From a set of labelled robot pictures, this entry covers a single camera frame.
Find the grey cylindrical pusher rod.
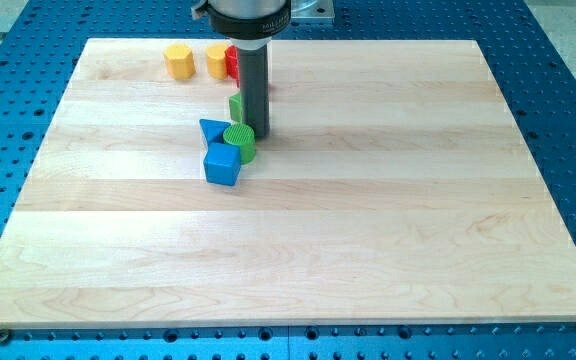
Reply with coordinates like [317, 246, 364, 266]
[237, 45, 270, 138]

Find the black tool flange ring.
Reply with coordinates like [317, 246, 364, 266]
[206, 3, 291, 50]

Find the red star block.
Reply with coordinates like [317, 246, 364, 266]
[225, 45, 240, 86]

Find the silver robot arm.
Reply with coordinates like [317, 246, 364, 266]
[191, 0, 291, 138]

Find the yellow cylinder block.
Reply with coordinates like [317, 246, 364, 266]
[205, 43, 229, 80]

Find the green block behind rod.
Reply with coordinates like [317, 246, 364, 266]
[228, 92, 243, 123]

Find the yellow hexagon block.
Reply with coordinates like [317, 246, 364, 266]
[163, 43, 196, 80]

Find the green cylinder block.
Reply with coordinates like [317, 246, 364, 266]
[223, 123, 256, 164]

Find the blue triangle block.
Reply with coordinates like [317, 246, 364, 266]
[199, 119, 231, 149]

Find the blue cube block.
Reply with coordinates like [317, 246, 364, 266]
[203, 142, 241, 186]

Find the light wooden board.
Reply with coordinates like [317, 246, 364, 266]
[0, 38, 576, 329]

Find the metal base plate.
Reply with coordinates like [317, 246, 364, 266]
[291, 0, 335, 24]

